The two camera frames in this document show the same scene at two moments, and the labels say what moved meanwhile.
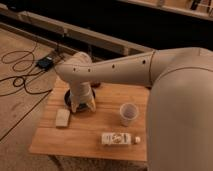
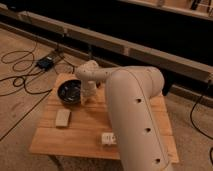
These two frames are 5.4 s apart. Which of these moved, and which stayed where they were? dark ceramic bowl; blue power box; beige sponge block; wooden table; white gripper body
Moved: white gripper body; dark ceramic bowl
Stayed: wooden table; beige sponge block; blue power box
